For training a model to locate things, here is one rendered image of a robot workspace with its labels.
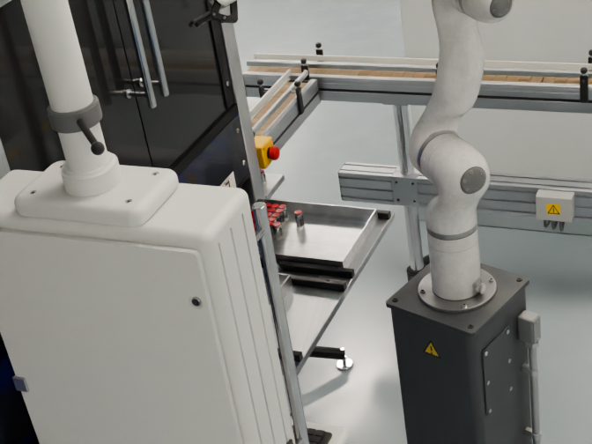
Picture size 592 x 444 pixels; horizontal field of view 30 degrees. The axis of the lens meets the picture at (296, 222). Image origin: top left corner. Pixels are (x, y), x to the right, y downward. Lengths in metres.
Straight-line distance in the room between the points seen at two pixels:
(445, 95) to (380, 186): 1.51
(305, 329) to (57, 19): 1.15
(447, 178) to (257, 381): 0.72
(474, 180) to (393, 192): 1.49
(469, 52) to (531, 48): 1.78
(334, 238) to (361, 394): 0.97
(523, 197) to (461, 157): 1.36
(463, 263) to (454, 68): 0.48
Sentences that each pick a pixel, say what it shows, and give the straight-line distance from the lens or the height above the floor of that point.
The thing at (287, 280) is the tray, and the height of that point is 0.91.
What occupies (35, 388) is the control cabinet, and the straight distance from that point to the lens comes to 2.18.
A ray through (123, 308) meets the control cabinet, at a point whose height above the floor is 1.39.
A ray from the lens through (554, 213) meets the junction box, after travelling 3.73.
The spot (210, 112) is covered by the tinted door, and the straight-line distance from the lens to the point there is 2.90.
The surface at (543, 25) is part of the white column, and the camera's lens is 4.15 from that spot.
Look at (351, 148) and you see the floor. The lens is 5.31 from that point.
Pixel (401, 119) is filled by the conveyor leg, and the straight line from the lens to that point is 3.79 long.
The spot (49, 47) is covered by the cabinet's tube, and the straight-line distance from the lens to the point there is 1.78.
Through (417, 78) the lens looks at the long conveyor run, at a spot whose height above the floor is 0.93.
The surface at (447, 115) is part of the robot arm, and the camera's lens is 2.49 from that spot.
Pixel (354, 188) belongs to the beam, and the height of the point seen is 0.48.
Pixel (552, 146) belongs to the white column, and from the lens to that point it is 4.35.
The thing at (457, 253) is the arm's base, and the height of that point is 1.01.
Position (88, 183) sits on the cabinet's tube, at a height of 1.61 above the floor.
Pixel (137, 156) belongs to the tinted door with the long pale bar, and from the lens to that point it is 2.61.
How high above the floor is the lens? 2.44
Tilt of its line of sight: 31 degrees down
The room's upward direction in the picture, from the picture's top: 10 degrees counter-clockwise
